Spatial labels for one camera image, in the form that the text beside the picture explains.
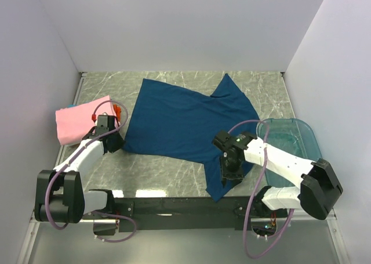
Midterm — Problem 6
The folded orange t shirt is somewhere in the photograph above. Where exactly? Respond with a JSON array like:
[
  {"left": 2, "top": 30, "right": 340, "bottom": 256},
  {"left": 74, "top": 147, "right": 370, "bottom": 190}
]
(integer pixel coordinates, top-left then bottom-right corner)
[{"left": 113, "top": 104, "right": 122, "bottom": 123}]

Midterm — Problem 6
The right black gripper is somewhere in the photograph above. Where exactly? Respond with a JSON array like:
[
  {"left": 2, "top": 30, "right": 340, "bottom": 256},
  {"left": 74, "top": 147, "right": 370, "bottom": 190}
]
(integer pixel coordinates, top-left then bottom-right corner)
[{"left": 219, "top": 154, "right": 245, "bottom": 188}]

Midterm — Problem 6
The folded pink t shirt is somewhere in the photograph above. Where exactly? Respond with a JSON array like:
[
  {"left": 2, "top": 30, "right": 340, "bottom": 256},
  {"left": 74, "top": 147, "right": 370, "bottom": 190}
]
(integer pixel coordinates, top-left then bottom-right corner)
[{"left": 55, "top": 95, "right": 110, "bottom": 146}]

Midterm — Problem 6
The teal plastic bin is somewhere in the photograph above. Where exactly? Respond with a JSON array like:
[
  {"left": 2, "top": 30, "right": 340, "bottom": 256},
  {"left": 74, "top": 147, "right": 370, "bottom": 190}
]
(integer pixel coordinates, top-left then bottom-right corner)
[{"left": 255, "top": 118, "right": 322, "bottom": 188}]

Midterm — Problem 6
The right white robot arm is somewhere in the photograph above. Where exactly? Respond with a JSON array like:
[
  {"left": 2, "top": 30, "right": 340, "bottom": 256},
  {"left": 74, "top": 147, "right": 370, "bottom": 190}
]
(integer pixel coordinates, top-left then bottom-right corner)
[{"left": 212, "top": 131, "right": 343, "bottom": 220}]

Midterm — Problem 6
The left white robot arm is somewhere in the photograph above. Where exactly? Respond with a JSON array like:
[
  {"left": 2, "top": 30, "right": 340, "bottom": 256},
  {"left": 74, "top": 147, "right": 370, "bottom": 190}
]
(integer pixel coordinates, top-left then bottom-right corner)
[{"left": 34, "top": 115, "right": 125, "bottom": 225}]

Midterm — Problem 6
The blue t shirt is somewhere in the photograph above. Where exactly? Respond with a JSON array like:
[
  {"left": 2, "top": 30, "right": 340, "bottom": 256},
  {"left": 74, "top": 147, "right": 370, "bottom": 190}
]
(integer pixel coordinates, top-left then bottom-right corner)
[{"left": 123, "top": 74, "right": 259, "bottom": 201}]

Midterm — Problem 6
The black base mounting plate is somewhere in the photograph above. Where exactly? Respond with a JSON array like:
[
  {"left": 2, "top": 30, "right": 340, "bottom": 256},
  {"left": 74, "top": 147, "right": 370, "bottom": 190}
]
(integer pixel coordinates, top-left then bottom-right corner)
[{"left": 81, "top": 196, "right": 288, "bottom": 237}]

